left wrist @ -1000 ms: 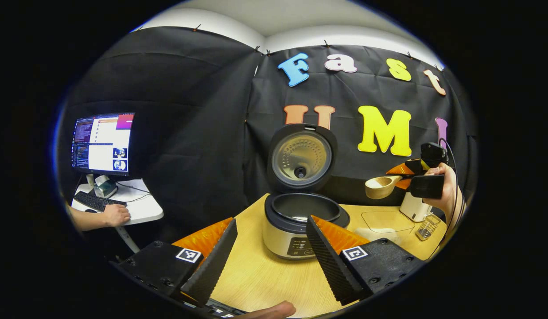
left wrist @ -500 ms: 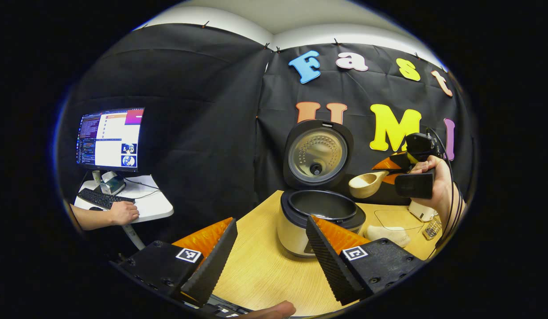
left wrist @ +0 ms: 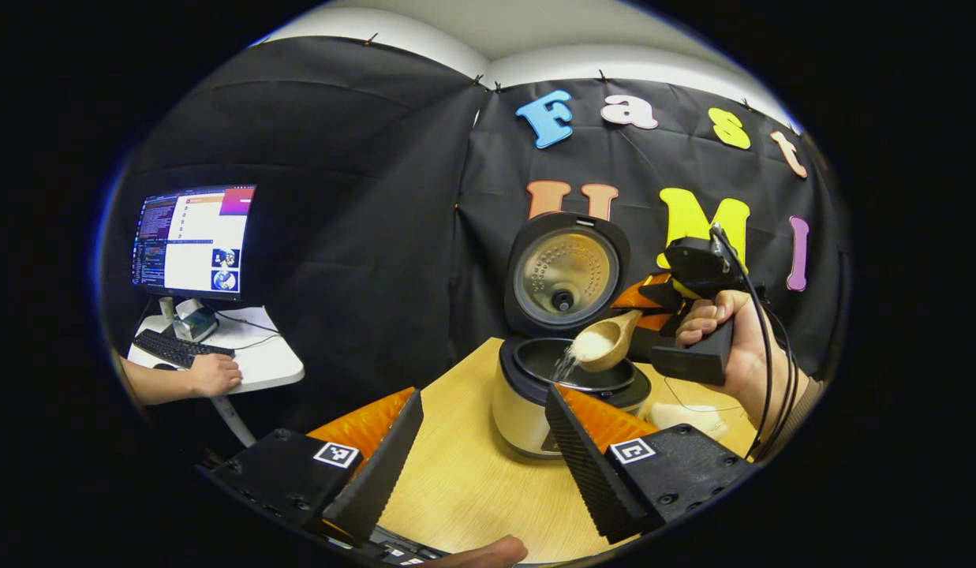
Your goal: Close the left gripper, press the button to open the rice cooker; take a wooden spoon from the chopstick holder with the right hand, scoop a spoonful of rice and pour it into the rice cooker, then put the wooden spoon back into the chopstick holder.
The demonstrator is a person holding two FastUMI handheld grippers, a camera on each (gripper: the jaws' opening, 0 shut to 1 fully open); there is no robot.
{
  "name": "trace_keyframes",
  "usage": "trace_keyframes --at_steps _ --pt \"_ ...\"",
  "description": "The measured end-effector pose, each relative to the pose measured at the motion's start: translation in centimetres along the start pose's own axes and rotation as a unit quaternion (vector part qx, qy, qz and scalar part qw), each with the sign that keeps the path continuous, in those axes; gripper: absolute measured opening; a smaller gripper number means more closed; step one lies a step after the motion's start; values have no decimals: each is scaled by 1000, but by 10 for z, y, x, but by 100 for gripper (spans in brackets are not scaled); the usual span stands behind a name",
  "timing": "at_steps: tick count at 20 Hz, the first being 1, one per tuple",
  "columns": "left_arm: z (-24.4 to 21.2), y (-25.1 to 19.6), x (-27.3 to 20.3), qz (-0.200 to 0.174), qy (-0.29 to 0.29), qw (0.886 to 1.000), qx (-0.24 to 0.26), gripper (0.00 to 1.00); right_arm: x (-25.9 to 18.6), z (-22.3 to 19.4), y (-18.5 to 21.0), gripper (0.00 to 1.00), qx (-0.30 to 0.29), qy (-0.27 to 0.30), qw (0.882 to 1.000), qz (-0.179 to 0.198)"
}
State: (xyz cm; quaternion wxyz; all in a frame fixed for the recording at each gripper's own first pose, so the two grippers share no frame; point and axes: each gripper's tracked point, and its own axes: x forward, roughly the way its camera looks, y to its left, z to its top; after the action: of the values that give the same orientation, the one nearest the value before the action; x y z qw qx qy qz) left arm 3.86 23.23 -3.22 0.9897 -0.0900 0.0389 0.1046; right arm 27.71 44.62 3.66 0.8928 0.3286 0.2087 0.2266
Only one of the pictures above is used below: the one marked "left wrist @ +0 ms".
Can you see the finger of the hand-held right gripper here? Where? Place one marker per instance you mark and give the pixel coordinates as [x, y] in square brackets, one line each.
[641, 293]
[653, 339]

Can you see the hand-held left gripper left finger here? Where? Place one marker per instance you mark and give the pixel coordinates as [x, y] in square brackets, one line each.
[377, 473]

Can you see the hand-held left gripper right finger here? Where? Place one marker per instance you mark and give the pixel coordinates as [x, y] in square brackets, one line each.
[586, 473]

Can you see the wooden spoon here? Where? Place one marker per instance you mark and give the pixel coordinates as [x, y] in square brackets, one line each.
[618, 335]

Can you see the spoonful of white rice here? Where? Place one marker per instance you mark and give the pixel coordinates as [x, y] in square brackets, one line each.
[592, 345]

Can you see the grey silver rice cooker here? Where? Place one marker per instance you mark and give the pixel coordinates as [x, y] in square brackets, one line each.
[566, 272]

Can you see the clear plastic rice container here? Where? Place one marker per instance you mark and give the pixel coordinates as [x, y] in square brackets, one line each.
[708, 394]

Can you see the white side desk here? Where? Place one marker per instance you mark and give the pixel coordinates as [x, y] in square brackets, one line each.
[271, 363]

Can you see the black backdrop cloth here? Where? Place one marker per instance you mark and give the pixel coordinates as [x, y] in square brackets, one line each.
[361, 237]

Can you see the teal and white box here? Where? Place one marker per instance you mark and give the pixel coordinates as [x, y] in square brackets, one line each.
[194, 322]

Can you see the black keyboard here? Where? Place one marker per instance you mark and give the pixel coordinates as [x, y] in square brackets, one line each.
[168, 347]

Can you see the small grey cup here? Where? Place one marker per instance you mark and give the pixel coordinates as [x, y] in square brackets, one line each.
[166, 308]

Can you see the computer monitor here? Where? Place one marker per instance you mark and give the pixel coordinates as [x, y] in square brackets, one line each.
[196, 241]

